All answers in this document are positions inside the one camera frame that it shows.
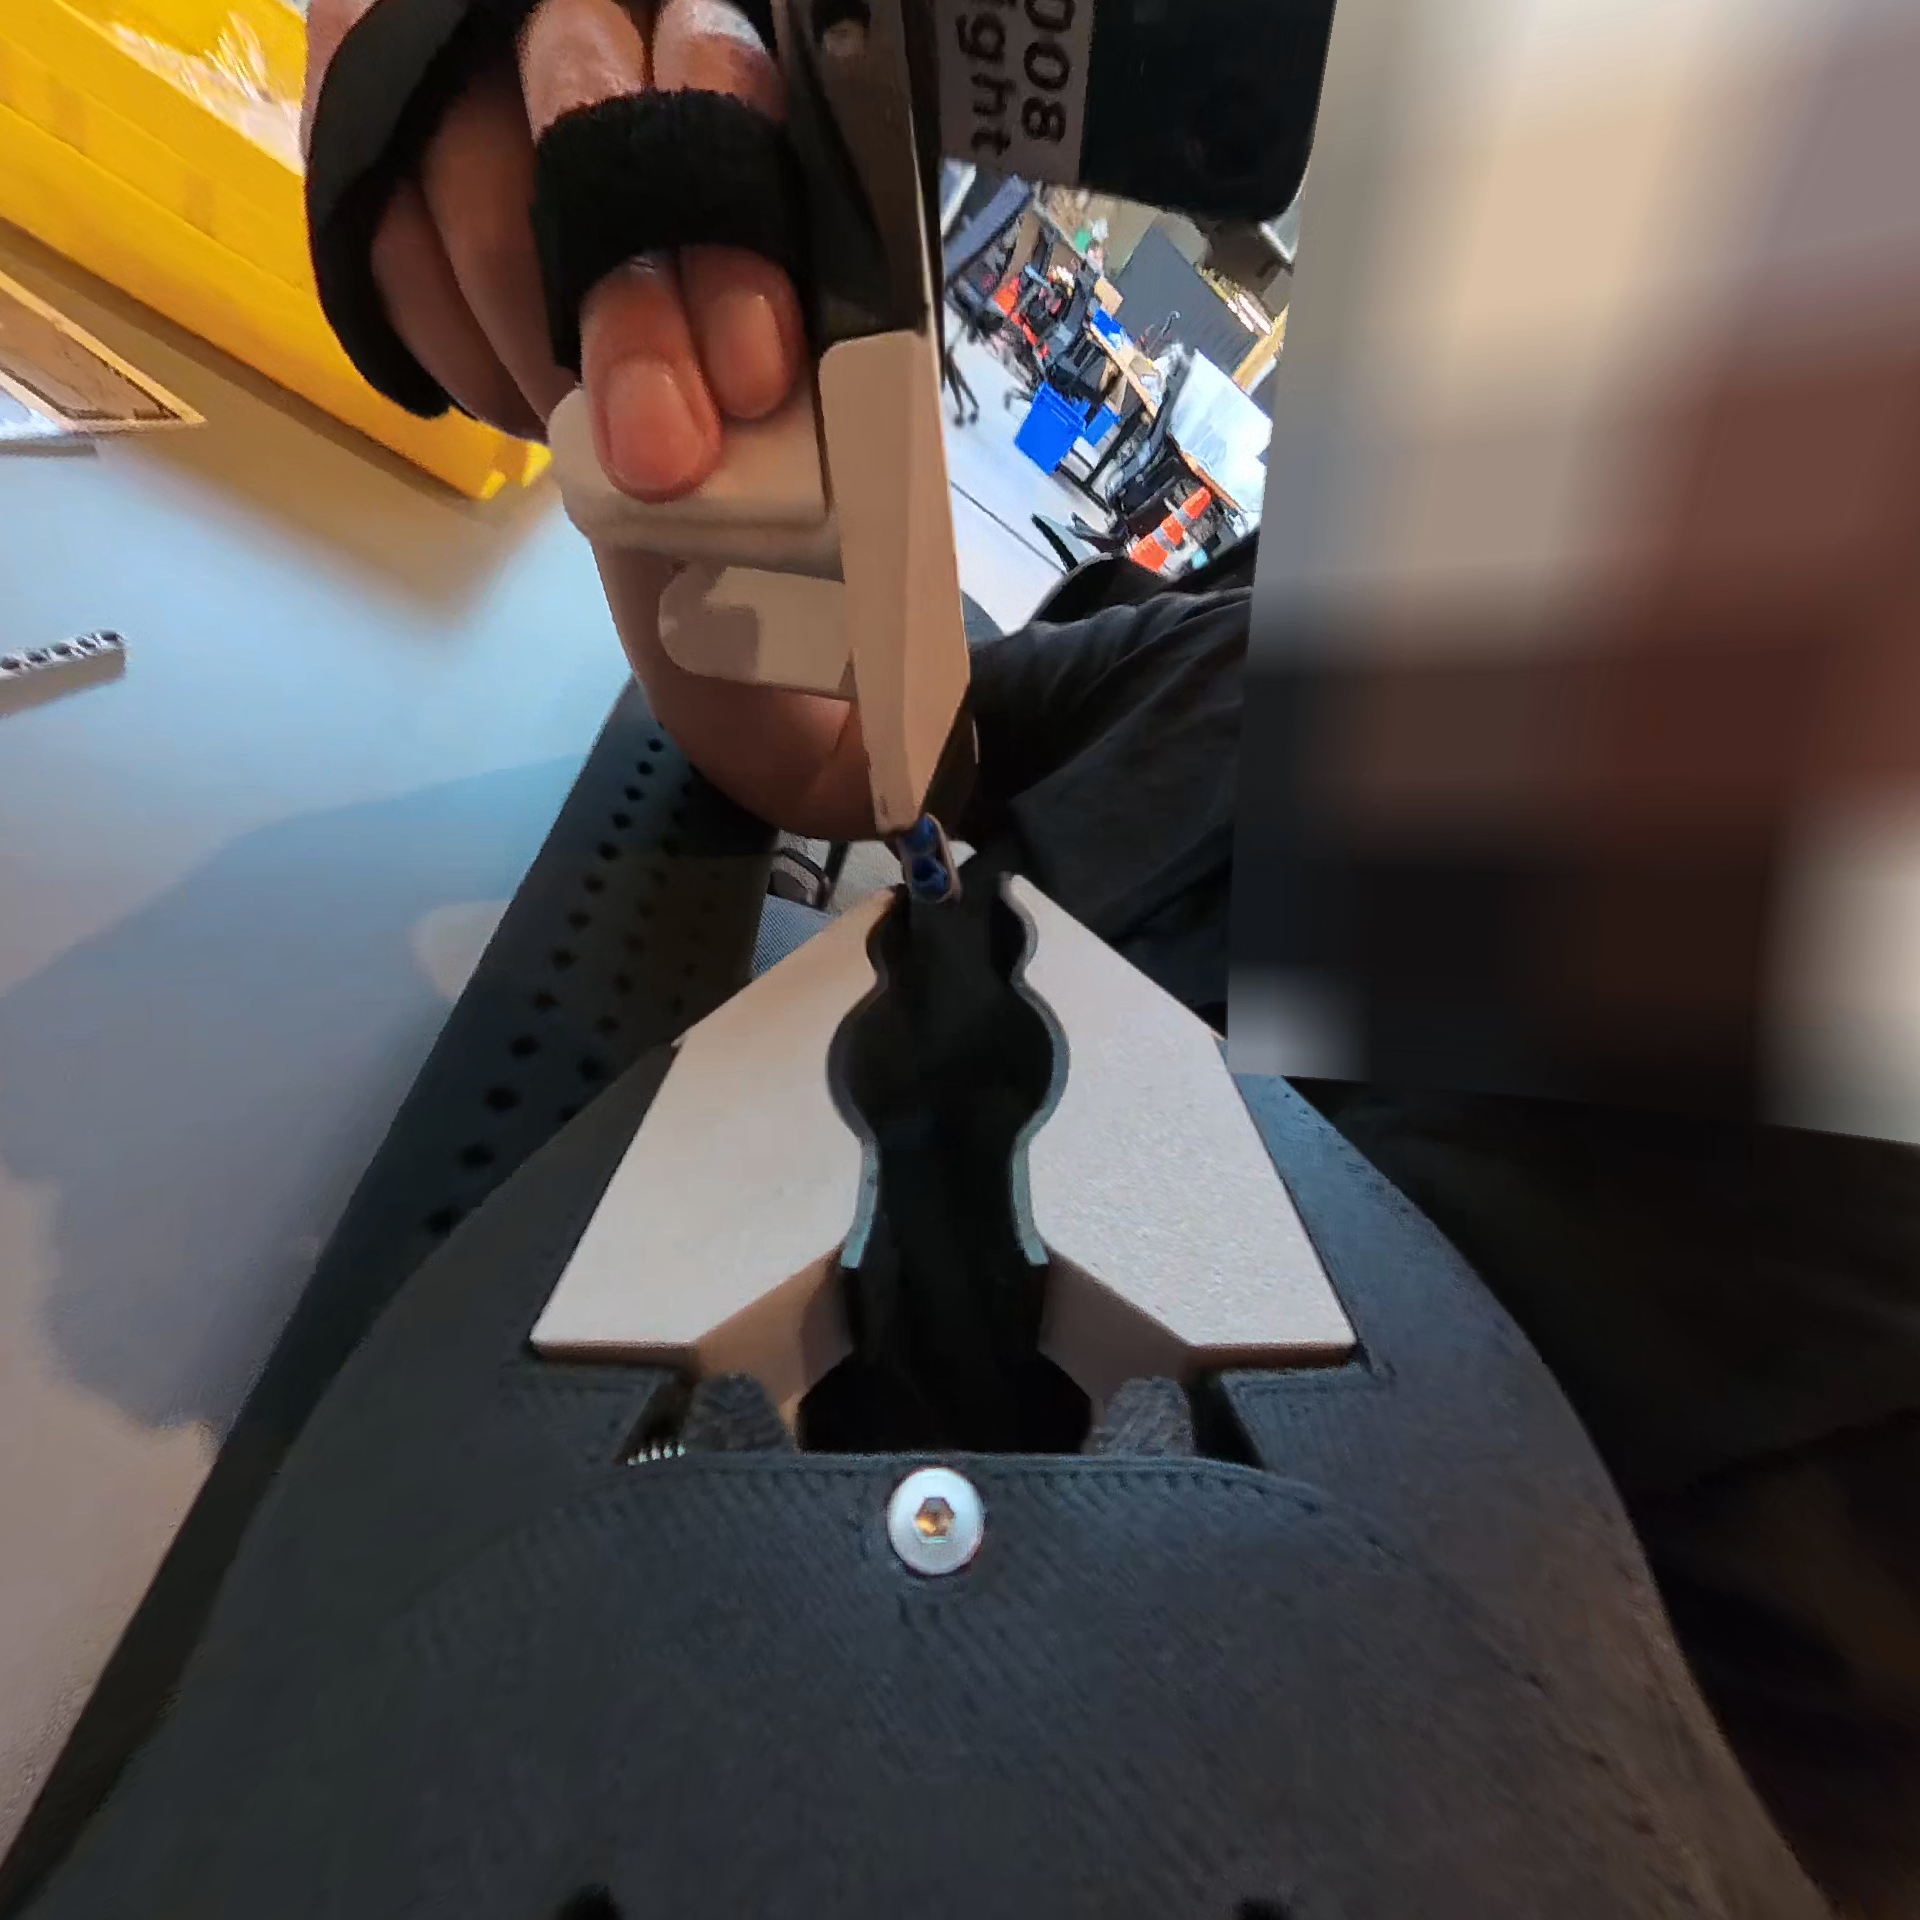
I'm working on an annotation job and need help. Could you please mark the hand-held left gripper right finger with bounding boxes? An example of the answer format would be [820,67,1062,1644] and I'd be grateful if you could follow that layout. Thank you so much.
[995,872,1359,1418]

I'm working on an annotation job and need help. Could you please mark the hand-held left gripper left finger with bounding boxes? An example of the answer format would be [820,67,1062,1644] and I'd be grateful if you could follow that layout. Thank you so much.
[532,888,907,1425]

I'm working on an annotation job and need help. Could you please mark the yellow plastic bin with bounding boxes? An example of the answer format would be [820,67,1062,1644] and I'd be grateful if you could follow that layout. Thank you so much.
[0,0,554,499]

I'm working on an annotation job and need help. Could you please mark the blue bin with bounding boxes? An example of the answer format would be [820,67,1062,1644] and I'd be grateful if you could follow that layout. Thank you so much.
[1011,382,1103,478]

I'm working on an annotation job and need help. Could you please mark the person's black sweatshirt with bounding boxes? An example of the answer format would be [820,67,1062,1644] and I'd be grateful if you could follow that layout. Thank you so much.
[960,581,1920,1920]

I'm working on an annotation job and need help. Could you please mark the grey perforated toy beam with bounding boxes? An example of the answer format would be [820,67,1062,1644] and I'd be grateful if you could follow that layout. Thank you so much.
[0,629,129,719]

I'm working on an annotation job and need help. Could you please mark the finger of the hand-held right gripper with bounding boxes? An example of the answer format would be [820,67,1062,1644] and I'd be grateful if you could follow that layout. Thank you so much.
[818,328,981,839]

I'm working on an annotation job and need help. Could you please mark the black dimpled armrest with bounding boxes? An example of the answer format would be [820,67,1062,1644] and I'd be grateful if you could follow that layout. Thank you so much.
[0,682,842,1920]

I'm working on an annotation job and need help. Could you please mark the person's right hand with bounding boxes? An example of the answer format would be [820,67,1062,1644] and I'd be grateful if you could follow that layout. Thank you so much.
[304,0,902,843]

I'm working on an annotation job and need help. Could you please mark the clear plastic bags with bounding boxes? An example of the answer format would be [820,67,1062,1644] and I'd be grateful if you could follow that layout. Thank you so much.
[142,0,309,92]

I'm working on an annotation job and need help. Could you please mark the tan bordered card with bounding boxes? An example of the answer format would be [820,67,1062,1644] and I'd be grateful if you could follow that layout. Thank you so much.
[0,268,204,454]

